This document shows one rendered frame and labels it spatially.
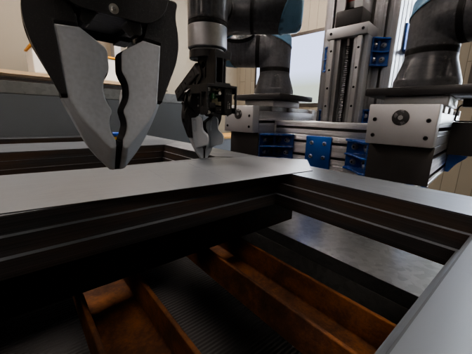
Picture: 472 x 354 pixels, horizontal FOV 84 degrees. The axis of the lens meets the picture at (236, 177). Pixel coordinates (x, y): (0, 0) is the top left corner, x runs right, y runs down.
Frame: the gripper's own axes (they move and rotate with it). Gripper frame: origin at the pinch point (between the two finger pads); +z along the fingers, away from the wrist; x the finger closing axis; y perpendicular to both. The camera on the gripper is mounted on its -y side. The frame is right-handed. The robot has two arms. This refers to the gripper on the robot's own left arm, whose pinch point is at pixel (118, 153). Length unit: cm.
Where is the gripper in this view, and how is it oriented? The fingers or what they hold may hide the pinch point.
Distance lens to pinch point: 20.6
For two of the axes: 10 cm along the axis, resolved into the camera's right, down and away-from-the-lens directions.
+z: -0.4, 9.7, 2.2
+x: -7.8, 1.1, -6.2
